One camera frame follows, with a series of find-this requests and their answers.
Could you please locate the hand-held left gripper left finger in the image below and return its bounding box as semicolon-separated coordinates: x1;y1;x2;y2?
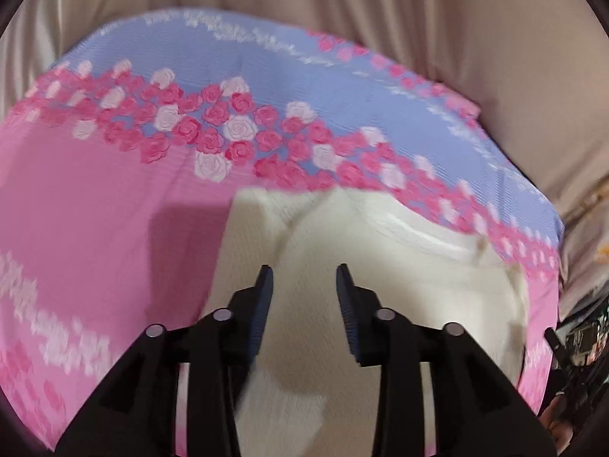
54;264;276;457

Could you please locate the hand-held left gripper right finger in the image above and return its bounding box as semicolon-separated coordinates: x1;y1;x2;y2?
335;263;558;457

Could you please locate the white knit garment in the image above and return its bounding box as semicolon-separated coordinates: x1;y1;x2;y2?
178;187;530;457

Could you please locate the person's right hand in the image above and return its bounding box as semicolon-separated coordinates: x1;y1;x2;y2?
539;391;579;444

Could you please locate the pink and blue floral blanket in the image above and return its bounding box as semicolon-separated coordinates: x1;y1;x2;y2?
0;7;566;457

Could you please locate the beige curtain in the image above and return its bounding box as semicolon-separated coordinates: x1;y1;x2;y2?
0;0;609;327

